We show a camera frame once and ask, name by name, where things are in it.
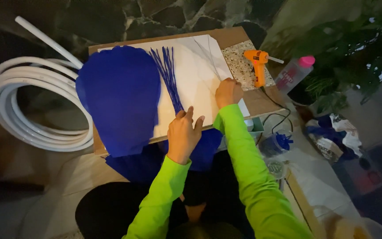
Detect clear bottle with pink cap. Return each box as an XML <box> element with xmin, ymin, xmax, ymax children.
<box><xmin>274</xmin><ymin>55</ymin><xmax>316</xmax><ymax>95</ymax></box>

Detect brown cardboard sheet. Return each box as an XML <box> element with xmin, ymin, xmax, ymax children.
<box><xmin>88</xmin><ymin>27</ymin><xmax>286</xmax><ymax>156</ymax></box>

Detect speckled stone tile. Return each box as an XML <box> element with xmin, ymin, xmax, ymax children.
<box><xmin>221</xmin><ymin>40</ymin><xmax>275</xmax><ymax>92</ymax></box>

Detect person's black trousers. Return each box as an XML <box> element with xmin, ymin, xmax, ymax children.
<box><xmin>75</xmin><ymin>149</ymin><xmax>255</xmax><ymax>239</ymax></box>

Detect black power cable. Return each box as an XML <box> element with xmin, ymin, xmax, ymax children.
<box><xmin>256</xmin><ymin>87</ymin><xmax>294</xmax><ymax>146</ymax></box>

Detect white marble board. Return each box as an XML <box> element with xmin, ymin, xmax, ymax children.
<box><xmin>97</xmin><ymin>34</ymin><xmax>250</xmax><ymax>139</ymax></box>

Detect person's left hand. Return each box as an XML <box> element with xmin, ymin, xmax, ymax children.
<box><xmin>166</xmin><ymin>106</ymin><xmax>205</xmax><ymax>164</ymax></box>

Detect clear plastic bowl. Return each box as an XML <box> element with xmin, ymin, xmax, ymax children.
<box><xmin>324</xmin><ymin>214</ymin><xmax>382</xmax><ymax>239</ymax></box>

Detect crumpled printed plastic bag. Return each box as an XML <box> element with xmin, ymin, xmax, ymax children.
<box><xmin>304</xmin><ymin>113</ymin><xmax>364</xmax><ymax>163</ymax></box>

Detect orange glue gun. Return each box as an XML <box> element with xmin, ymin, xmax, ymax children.
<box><xmin>243</xmin><ymin>50</ymin><xmax>269</xmax><ymax>88</ymax></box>

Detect large blue petal sheet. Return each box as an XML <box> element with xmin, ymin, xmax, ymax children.
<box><xmin>76</xmin><ymin>45</ymin><xmax>162</xmax><ymax>158</ymax></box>

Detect straight white plastic pipe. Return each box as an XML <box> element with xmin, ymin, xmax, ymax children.
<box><xmin>15</xmin><ymin>16</ymin><xmax>84</xmax><ymax>69</ymax></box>

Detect thin grey wires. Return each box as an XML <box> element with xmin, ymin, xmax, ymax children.
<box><xmin>193</xmin><ymin>35</ymin><xmax>225</xmax><ymax>82</ymax></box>

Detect clear jar with blue pieces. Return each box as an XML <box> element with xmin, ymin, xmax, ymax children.
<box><xmin>259</xmin><ymin>130</ymin><xmax>294</xmax><ymax>158</ymax></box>

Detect person's right hand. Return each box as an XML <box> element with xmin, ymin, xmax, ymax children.
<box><xmin>215</xmin><ymin>78</ymin><xmax>244</xmax><ymax>110</ymax></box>

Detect pile of blue sheets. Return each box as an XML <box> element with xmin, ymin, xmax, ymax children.
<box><xmin>105</xmin><ymin>128</ymin><xmax>224</xmax><ymax>184</ymax></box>

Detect green leafy plant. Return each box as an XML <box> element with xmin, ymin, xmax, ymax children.
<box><xmin>261</xmin><ymin>0</ymin><xmax>382</xmax><ymax>113</ymax></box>

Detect small teal box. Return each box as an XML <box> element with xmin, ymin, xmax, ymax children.
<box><xmin>243</xmin><ymin>116</ymin><xmax>265</xmax><ymax>139</ymax></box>

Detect bundle of blue stems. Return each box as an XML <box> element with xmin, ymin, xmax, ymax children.
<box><xmin>149</xmin><ymin>46</ymin><xmax>185</xmax><ymax>115</ymax></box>

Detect coiled white plastic pipe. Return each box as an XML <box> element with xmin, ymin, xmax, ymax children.
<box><xmin>0</xmin><ymin>56</ymin><xmax>94</xmax><ymax>152</ymax></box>

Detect small clear plastic lid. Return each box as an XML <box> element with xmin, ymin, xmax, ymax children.
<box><xmin>265</xmin><ymin>159</ymin><xmax>286</xmax><ymax>180</ymax></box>

